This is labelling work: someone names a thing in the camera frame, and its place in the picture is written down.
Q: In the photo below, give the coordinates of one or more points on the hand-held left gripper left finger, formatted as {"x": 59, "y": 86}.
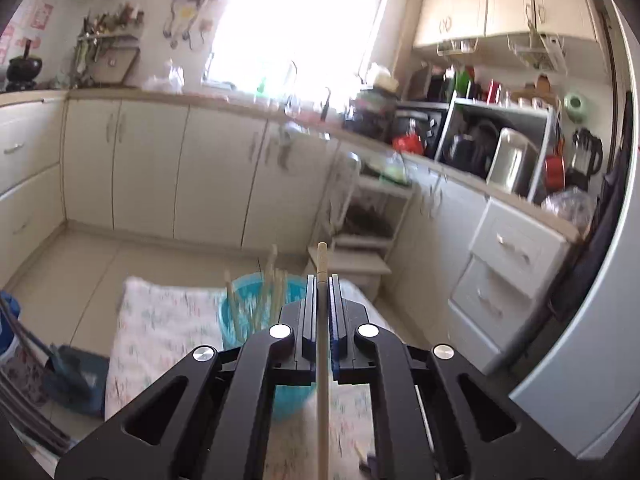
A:
{"x": 312, "y": 345}

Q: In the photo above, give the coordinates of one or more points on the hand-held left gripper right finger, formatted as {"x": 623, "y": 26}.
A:
{"x": 334, "y": 345}

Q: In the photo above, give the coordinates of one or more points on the teal perforated utensil holder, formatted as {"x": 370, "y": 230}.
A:
{"x": 295, "y": 402}

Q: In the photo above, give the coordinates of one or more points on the wooden chopstick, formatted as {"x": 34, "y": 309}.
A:
{"x": 323, "y": 410}
{"x": 360, "y": 449}

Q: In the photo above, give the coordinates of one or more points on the bundle of wooden chopsticks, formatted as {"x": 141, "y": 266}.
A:
{"x": 272, "y": 280}

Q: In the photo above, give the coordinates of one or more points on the white step stool rack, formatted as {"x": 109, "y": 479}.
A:
{"x": 365, "y": 260}

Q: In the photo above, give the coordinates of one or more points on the floral tablecloth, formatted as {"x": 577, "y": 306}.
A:
{"x": 165, "y": 320}

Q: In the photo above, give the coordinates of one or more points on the bagged green vegetables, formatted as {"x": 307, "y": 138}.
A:
{"x": 392, "y": 170}

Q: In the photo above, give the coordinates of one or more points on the cream small drawer cabinet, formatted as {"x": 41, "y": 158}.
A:
{"x": 510, "y": 260}

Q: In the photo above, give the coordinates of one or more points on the red plastic bag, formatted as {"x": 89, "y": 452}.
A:
{"x": 409, "y": 144}

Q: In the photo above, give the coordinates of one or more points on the stacked black cookware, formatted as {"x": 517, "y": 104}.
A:
{"x": 372, "y": 115}

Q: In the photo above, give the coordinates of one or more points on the black kettle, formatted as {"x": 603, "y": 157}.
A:
{"x": 467, "y": 152}

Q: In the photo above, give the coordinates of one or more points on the blue dustpan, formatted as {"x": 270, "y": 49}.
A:
{"x": 80, "y": 380}

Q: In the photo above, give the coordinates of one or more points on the cream door base cabinet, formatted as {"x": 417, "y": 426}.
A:
{"x": 150, "y": 170}

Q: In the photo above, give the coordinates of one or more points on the black toaster oven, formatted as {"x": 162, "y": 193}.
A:
{"x": 417, "y": 120}

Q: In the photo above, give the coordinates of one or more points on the white thermos pot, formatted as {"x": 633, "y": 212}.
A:
{"x": 510, "y": 165}

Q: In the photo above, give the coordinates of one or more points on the chrome sink faucet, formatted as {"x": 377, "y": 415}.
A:
{"x": 292, "y": 85}

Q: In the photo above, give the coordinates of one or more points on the green dish soap bottle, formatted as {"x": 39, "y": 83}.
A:
{"x": 261, "y": 89}

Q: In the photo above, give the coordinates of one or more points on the white refrigerator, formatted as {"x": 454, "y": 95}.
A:
{"x": 600, "y": 335}

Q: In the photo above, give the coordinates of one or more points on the white box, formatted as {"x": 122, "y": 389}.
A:
{"x": 382, "y": 79}

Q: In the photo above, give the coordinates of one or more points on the clear plastic bag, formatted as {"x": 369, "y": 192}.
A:
{"x": 567, "y": 205}

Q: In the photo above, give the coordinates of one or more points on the black microwave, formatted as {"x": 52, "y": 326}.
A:
{"x": 425, "y": 85}

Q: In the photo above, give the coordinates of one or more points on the red pot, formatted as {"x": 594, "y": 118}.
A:
{"x": 555, "y": 172}

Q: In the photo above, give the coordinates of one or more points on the dark broom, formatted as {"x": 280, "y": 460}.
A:
{"x": 35, "y": 425}

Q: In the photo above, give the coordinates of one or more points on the white counter shelf rack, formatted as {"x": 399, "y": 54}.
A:
{"x": 520, "y": 115}

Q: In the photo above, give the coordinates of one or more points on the red thermos flask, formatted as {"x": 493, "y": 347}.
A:
{"x": 493, "y": 91}

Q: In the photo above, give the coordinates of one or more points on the blue plastic bag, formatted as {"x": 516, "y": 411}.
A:
{"x": 9, "y": 325}

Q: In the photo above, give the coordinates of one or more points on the white plastic bag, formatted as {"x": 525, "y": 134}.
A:
{"x": 162, "y": 80}

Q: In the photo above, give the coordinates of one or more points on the dark hanging cloth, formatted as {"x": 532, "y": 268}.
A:
{"x": 607, "y": 210}

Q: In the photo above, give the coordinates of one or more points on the kitchen window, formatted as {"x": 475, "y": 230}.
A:
{"x": 300, "y": 25}

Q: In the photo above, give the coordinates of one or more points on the cream wide drawer cabinet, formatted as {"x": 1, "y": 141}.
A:
{"x": 30, "y": 185}

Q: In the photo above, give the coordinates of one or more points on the green round appliance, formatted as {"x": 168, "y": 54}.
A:
{"x": 574, "y": 106}

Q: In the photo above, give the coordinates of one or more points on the hanging cutting board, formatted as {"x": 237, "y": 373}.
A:
{"x": 115, "y": 65}

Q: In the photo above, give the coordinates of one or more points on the black lidded pot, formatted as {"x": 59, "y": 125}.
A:
{"x": 24, "y": 70}

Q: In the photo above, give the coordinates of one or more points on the wall utensil rack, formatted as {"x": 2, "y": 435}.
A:
{"x": 107, "y": 30}

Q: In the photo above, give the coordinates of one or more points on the cream wall cabinets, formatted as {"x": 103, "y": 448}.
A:
{"x": 505, "y": 5}

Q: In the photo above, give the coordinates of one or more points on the pink wall stickers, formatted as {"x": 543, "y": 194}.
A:
{"x": 35, "y": 22}

